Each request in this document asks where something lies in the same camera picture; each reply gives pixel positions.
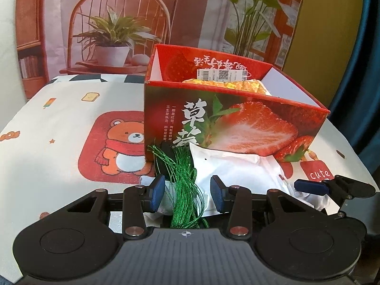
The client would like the red strawberry cardboard box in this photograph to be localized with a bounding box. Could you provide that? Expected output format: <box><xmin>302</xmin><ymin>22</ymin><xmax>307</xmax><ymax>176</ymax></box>
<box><xmin>144</xmin><ymin>44</ymin><xmax>329</xmax><ymax>162</ymax></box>

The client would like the printed room scene backdrop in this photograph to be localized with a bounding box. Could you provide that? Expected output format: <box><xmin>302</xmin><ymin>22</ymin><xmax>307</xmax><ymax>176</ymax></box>
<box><xmin>15</xmin><ymin>0</ymin><xmax>301</xmax><ymax>99</ymax></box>

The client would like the blue curtain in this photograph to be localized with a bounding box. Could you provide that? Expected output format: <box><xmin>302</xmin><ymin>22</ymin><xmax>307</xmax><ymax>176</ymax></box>
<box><xmin>328</xmin><ymin>0</ymin><xmax>379</xmax><ymax>173</ymax></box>

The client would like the green tassel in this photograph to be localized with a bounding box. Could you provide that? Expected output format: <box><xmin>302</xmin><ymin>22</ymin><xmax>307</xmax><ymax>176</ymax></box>
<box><xmin>147</xmin><ymin>142</ymin><xmax>209</xmax><ymax>229</ymax></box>

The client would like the white plastic bag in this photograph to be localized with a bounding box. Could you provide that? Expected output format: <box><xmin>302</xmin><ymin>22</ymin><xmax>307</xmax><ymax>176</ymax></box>
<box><xmin>158</xmin><ymin>143</ymin><xmax>337</xmax><ymax>217</ymax></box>

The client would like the orange floral cloth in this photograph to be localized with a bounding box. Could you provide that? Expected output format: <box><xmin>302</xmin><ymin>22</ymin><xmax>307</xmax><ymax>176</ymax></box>
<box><xmin>183</xmin><ymin>79</ymin><xmax>271</xmax><ymax>96</ymax></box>

